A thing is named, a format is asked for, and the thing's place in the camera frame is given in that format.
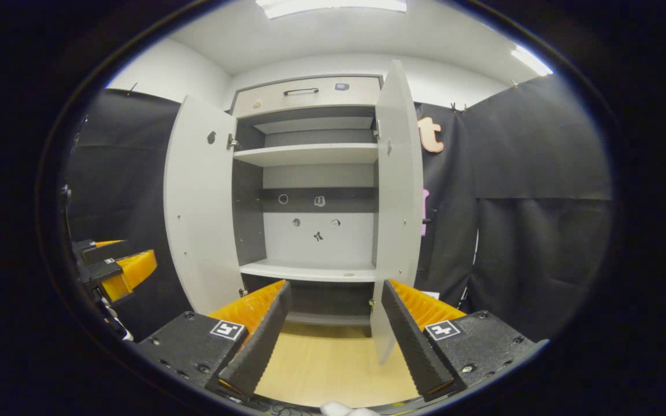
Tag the small ceiling light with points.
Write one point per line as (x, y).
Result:
(532, 60)

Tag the white cabinet shelf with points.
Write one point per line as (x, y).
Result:
(310, 270)
(310, 155)

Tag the grey door with square stickers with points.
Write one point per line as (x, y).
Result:
(396, 202)

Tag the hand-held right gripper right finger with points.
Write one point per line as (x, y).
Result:
(414, 346)

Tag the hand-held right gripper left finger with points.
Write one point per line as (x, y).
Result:
(263, 341)

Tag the grey door with checkered sticker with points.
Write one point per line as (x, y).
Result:
(200, 202)

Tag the black backdrop cloth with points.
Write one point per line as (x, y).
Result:
(541, 144)

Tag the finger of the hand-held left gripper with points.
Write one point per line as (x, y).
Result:
(90, 245)
(133, 268)

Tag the grey cabinet drawer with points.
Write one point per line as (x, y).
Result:
(275, 101)

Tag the grey double-door shoe cabinet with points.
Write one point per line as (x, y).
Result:
(310, 242)

